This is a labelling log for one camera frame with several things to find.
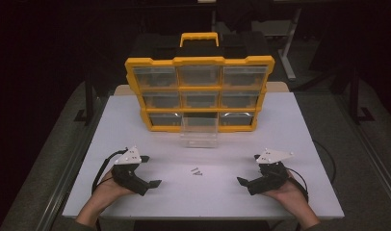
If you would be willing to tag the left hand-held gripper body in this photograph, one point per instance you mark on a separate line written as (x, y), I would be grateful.
(129, 174)

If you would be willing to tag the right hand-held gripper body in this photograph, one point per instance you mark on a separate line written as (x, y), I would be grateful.
(272, 174)

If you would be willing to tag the clear plastic drawer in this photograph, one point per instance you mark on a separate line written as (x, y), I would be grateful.
(199, 134)

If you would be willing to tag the person's right hand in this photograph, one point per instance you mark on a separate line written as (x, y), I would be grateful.
(291, 194)

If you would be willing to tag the person's left hand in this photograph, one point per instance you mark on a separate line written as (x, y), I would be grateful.
(105, 194)

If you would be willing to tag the black metal stand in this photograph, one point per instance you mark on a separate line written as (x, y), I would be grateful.
(88, 96)
(355, 96)

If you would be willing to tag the yellow parts organizer cabinet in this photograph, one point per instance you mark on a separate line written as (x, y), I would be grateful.
(199, 60)

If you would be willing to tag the white desk leg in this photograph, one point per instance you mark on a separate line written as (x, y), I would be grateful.
(290, 45)

